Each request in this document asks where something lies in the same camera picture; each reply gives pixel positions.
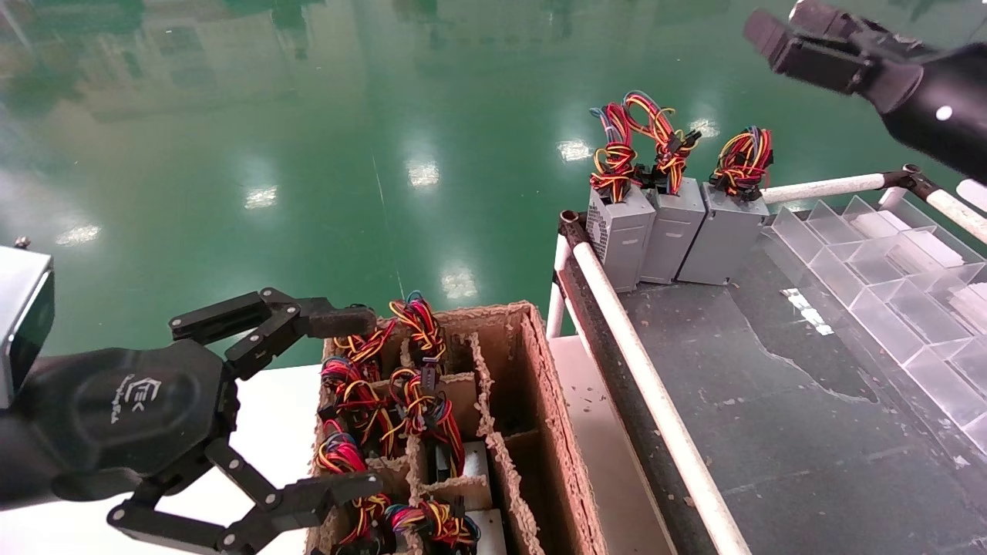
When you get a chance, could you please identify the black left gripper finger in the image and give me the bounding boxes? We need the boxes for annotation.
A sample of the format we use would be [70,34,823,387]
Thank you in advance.
[170,288,380,380]

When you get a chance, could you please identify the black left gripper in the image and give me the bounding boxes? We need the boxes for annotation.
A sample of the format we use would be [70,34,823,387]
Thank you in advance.
[0,343,385,555]

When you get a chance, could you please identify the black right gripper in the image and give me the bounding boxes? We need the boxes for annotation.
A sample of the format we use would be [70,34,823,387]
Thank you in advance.
[743,0,987,184]

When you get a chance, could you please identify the gray power supply coloured wires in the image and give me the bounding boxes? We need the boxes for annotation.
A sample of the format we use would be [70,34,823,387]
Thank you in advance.
[384,499,506,555]
[333,320,398,367]
[677,126,773,288]
[339,493,394,552]
[586,102,658,294]
[389,291,448,363]
[315,420,371,475]
[623,91,706,284]
[428,441,490,486]
[389,362,467,471]
[320,356,390,436]

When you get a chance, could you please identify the black pipe corner joint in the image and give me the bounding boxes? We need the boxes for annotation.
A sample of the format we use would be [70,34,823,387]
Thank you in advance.
[559,210,591,247]
[881,163,943,203]

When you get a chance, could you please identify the white foam piece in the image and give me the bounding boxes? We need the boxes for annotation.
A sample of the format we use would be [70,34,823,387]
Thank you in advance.
[852,212,903,240]
[952,284,987,325]
[898,230,965,271]

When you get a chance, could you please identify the brown cardboard divider box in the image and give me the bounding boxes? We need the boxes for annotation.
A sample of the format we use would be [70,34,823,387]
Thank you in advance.
[307,301,610,555]

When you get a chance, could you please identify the white label strip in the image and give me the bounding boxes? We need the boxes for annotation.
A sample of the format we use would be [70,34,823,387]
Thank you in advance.
[780,288,835,337]

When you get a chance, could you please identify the clear acrylic divider tray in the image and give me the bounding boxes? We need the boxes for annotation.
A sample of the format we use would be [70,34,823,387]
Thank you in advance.
[760,194,987,456]

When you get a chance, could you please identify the long white cart pipe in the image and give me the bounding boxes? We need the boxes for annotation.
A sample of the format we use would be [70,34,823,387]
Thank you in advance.
[572,240,753,555]

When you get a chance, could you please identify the white cart post pipe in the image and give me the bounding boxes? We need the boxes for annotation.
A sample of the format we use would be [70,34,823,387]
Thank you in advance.
[546,235,575,340]

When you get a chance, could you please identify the black cart side rail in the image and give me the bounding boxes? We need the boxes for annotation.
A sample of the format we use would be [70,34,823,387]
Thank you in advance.
[559,224,718,555]

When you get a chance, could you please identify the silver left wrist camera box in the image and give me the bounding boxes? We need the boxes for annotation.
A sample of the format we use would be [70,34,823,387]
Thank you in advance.
[0,245,56,411]

